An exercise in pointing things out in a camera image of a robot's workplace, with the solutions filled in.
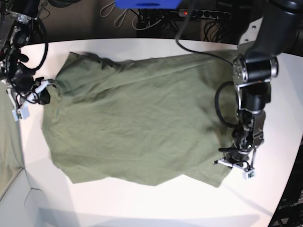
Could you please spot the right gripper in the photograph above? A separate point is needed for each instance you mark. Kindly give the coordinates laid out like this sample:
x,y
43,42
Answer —
x,y
36,94

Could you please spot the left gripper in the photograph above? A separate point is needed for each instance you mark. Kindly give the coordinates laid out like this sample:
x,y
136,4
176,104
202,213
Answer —
x,y
234,157

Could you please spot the green t-shirt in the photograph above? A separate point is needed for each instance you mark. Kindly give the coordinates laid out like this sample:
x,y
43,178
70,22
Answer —
x,y
146,121

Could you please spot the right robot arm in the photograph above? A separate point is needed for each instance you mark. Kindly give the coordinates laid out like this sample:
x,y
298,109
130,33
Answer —
x,y
19,21

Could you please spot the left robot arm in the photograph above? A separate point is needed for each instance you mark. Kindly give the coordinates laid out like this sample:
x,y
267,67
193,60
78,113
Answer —
x,y
253,69

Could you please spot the grey cloth at left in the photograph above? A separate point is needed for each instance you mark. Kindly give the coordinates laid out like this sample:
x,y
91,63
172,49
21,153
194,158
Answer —
x,y
11,157

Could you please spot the blue box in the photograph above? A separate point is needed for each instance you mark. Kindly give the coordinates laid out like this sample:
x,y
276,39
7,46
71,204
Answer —
x,y
147,4

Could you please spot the black power strip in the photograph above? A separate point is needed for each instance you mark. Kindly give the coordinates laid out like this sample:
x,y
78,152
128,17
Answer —
x,y
210,14

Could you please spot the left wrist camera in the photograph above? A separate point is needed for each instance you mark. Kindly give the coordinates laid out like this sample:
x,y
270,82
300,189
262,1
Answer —
x,y
248,173

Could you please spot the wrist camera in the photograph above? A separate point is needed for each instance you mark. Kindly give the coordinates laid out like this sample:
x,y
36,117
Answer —
x,y
21,113
248,173

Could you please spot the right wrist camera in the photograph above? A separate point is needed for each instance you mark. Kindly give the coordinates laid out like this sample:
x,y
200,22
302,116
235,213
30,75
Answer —
x,y
21,113

